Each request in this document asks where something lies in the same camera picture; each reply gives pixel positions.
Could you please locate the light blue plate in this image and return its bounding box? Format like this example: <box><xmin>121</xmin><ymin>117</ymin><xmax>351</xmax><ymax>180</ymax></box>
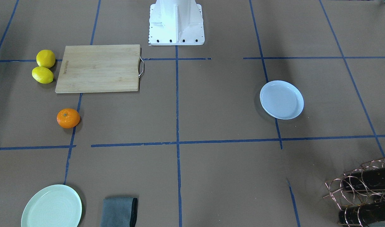
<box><xmin>259</xmin><ymin>80</ymin><xmax>305</xmax><ymax>120</ymax></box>

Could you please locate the orange fruit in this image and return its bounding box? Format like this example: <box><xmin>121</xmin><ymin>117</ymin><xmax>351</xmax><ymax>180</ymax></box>
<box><xmin>56</xmin><ymin>108</ymin><xmax>80</xmax><ymax>128</ymax></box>

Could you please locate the light green plate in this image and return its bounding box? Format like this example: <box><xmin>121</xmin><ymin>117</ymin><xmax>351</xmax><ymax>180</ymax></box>
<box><xmin>21</xmin><ymin>184</ymin><xmax>83</xmax><ymax>227</ymax></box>

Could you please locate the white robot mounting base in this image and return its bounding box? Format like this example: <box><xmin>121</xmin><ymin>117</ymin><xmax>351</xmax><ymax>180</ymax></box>
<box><xmin>148</xmin><ymin>0</ymin><xmax>205</xmax><ymax>46</ymax></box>

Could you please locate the wooden cutting board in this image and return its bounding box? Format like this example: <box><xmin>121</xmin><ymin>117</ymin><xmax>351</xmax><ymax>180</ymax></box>
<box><xmin>55</xmin><ymin>44</ymin><xmax>144</xmax><ymax>94</ymax></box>

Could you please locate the folded grey cloth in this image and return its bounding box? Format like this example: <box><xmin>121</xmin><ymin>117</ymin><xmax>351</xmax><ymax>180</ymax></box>
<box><xmin>100</xmin><ymin>197</ymin><xmax>138</xmax><ymax>227</ymax></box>

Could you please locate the yellow lemon near board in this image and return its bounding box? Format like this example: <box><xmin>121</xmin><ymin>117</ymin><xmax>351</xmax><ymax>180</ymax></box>
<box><xmin>32</xmin><ymin>66</ymin><xmax>54</xmax><ymax>84</ymax></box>

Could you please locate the yellow lemon outer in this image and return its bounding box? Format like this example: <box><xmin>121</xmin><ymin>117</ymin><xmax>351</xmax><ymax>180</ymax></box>
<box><xmin>36</xmin><ymin>50</ymin><xmax>56</xmax><ymax>69</ymax></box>

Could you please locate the dark wine bottle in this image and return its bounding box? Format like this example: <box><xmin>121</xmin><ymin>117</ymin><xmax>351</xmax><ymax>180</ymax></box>
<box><xmin>338</xmin><ymin>201</ymin><xmax>385</xmax><ymax>227</ymax></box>
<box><xmin>342</xmin><ymin>168</ymin><xmax>385</xmax><ymax>192</ymax></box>

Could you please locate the copper wire bottle rack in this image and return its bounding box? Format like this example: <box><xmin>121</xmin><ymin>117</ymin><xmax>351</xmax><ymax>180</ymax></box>
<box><xmin>325</xmin><ymin>157</ymin><xmax>385</xmax><ymax>227</ymax></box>

